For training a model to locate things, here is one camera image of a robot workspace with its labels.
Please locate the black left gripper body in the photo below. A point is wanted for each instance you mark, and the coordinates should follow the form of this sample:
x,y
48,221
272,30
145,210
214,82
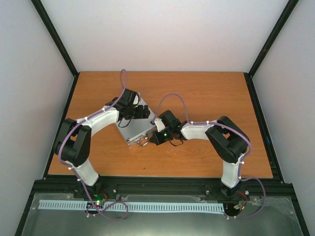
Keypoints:
x,y
132,115

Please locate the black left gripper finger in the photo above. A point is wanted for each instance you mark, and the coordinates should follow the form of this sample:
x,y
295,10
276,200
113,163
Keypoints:
x,y
145,108
144,115

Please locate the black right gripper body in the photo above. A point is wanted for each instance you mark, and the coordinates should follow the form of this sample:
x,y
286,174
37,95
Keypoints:
x,y
166,137

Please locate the aluminium poker case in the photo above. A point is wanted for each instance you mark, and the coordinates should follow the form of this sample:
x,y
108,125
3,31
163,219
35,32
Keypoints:
x,y
136,131

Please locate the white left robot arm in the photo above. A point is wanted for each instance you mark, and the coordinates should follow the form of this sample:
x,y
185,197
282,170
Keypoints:
x,y
73,143

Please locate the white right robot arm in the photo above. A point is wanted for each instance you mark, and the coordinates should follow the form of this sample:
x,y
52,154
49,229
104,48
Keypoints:
x,y
230,143

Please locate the green lit circuit board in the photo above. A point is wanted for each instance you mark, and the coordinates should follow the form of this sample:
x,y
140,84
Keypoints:
x,y
100,199

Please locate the metal front plate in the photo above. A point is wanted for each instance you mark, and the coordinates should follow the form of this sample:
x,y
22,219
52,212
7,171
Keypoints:
x,y
257,217

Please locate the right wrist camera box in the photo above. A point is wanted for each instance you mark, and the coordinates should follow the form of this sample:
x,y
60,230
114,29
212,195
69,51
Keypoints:
x,y
166,120

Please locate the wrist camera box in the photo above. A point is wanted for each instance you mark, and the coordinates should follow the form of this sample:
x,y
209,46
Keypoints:
x,y
166,120
129,98

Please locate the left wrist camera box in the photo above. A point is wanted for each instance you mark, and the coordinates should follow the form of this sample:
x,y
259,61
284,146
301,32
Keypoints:
x,y
129,98

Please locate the left black side rail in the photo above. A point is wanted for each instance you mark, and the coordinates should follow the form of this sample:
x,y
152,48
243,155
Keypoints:
x,y
66,107

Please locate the black side rail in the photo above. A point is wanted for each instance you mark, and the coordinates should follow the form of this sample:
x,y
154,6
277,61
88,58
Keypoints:
x,y
268,145
66,107

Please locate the left black frame post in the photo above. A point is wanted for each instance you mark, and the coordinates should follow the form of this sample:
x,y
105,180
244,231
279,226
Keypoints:
x,y
39,7

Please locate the black frame post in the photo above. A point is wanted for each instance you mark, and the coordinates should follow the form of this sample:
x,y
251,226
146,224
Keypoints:
x,y
280,23
39,7

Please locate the white slotted cable duct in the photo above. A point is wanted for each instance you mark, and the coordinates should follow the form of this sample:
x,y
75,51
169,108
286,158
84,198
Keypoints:
x,y
135,207

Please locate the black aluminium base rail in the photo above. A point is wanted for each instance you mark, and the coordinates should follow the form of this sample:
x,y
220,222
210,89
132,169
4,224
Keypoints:
x,y
209,189

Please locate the right black side rail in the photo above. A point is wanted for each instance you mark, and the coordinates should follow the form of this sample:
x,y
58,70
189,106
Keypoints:
x,y
268,145

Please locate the right black frame post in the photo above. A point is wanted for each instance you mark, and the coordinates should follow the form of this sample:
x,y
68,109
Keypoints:
x,y
280,23

